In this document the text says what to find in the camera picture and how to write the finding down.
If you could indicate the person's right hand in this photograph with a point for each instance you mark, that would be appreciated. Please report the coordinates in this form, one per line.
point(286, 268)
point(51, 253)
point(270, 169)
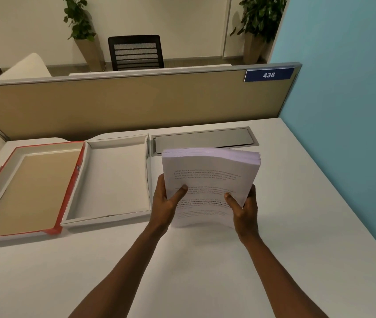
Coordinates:
point(246, 217)

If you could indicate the person's left hand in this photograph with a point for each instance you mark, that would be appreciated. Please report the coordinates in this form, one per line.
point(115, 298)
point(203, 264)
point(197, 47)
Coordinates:
point(162, 211)

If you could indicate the person's right thumb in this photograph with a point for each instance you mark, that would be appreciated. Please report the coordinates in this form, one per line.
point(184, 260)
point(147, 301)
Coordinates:
point(234, 202)

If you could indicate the person's left thumb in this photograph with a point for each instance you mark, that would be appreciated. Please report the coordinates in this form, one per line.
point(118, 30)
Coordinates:
point(178, 194)

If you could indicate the stack of printed white paper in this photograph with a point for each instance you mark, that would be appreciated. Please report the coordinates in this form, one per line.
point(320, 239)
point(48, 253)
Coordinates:
point(208, 182)

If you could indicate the person's left forearm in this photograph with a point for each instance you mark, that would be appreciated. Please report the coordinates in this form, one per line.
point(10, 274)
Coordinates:
point(119, 276)

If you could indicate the person's right forearm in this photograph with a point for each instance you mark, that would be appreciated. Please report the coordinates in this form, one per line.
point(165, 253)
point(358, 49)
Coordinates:
point(279, 278)

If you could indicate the white cardboard box tray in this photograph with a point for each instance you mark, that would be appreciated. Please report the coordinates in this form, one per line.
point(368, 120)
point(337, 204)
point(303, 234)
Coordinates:
point(112, 182)

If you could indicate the beige desk partition panel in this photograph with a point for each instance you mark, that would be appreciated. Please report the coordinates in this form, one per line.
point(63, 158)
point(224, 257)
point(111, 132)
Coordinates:
point(131, 102)

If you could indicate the blue number sign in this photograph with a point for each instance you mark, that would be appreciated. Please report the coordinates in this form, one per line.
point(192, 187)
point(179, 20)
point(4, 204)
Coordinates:
point(268, 75)

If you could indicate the black mesh office chair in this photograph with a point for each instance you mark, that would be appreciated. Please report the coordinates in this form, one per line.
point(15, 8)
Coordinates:
point(136, 52)

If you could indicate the red-edged cardboard box lid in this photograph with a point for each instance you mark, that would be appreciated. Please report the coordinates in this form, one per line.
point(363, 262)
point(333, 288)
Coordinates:
point(25, 192)

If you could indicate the potted green plant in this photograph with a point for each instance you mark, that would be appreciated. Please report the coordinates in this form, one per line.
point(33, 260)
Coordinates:
point(83, 29)
point(257, 23)

